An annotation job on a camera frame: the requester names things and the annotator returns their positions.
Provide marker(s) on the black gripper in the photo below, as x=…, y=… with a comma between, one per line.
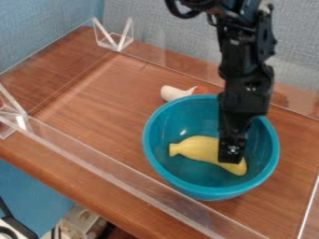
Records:
x=243, y=101

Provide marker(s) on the yellow toy banana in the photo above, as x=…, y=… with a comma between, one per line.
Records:
x=200, y=148

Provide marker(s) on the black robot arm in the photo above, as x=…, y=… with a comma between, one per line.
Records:
x=243, y=23

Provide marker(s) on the blue plastic bowl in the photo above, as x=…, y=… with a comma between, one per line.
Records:
x=192, y=116

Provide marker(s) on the small orange object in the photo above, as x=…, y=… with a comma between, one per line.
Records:
x=200, y=90

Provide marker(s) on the white toy object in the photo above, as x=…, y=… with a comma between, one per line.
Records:
x=170, y=93

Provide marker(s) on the clear acrylic back barrier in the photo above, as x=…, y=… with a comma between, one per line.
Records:
x=300, y=101

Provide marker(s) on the clear acrylic barrier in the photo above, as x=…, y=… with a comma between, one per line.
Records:
x=155, y=192
x=300, y=101

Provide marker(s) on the clear acrylic front barrier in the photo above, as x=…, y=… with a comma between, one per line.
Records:
x=155, y=192

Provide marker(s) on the white power strip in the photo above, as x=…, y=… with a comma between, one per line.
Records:
x=80, y=224

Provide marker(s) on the black chair part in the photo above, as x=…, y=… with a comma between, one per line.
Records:
x=12, y=229

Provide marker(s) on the clear acrylic corner bracket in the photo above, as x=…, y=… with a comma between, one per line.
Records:
x=112, y=40

